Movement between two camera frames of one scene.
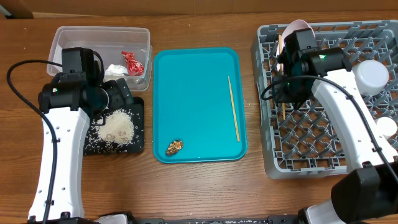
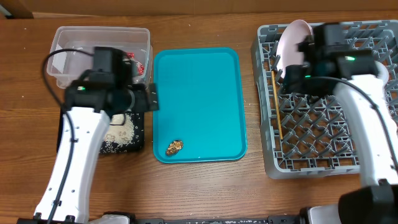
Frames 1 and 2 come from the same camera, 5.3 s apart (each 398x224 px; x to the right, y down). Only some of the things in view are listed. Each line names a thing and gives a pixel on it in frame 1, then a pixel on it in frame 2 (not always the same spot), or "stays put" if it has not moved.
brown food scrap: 174,147 stays put
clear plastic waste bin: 126,53 stays put
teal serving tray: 192,103 stays put
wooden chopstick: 281,67 -> 277,105
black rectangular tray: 124,132 stays put
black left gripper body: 119,97 -> 141,103
